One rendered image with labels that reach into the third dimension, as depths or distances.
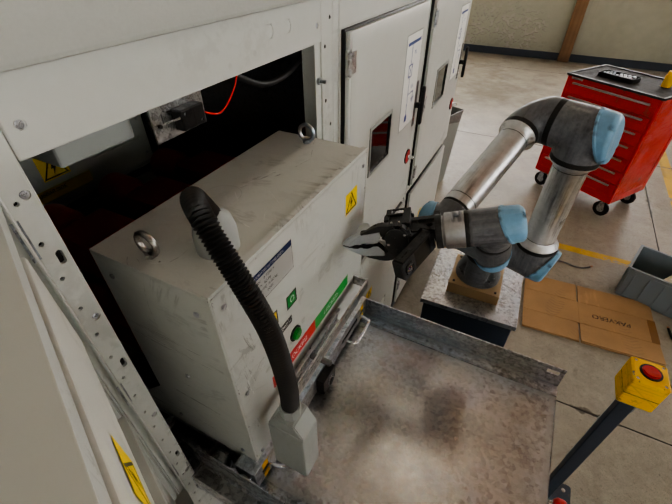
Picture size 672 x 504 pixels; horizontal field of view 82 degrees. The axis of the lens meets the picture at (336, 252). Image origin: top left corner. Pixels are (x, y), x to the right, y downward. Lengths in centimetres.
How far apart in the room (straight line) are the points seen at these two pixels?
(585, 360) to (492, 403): 145
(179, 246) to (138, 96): 20
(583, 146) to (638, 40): 758
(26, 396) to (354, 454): 81
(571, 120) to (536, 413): 70
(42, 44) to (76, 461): 36
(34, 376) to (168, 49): 43
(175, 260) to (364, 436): 62
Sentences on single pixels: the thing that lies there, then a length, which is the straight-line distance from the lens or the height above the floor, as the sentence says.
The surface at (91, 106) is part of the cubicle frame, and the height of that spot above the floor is 160.
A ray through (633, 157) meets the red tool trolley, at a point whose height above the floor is 53.
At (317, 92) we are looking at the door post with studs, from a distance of 90.
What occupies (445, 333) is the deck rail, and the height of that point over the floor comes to 89.
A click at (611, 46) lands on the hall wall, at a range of 863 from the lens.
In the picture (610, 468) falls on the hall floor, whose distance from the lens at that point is 220.
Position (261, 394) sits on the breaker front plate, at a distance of 75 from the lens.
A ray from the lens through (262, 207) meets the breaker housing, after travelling 66.
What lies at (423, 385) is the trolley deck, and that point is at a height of 85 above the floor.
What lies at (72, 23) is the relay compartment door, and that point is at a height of 168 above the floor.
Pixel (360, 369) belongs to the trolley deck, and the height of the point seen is 85.
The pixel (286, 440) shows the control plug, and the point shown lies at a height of 107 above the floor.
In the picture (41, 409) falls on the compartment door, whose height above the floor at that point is 158.
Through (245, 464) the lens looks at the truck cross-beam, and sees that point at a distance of 90.
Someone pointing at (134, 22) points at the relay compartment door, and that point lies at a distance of 52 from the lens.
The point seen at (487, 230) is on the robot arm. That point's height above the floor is 131.
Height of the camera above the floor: 174
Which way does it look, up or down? 39 degrees down
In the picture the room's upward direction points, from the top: straight up
